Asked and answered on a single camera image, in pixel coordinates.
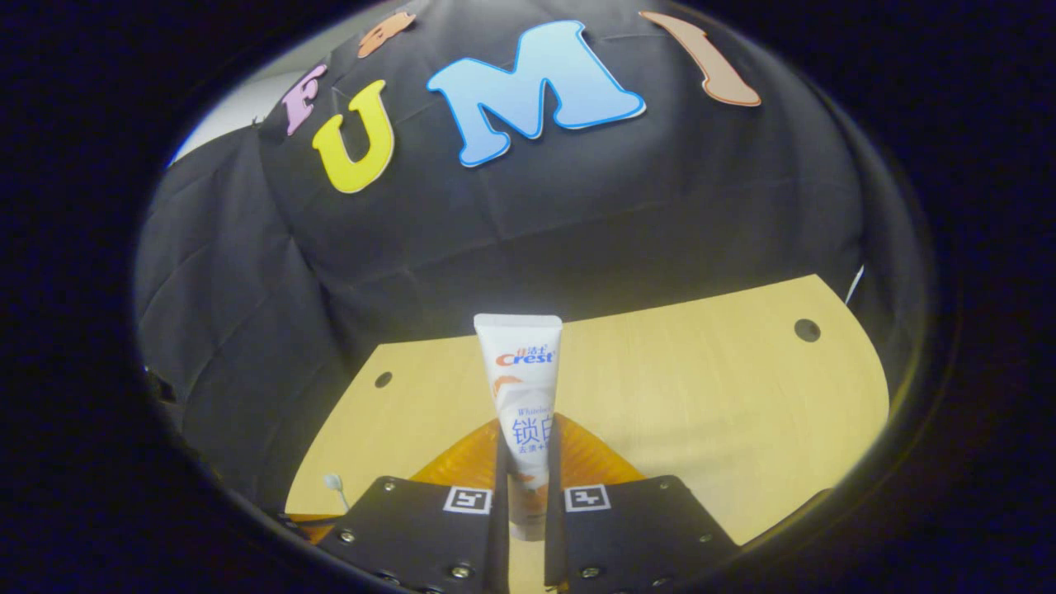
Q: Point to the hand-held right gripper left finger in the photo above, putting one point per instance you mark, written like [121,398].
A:
[421,528]

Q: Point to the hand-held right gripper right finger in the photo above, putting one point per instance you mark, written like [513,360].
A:
[635,528]

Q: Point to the white toothbrush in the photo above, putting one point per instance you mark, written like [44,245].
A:
[334,485]

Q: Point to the white toothpaste tube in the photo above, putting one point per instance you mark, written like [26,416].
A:
[520,379]

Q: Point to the black backdrop cloth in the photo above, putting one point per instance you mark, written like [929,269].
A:
[577,206]

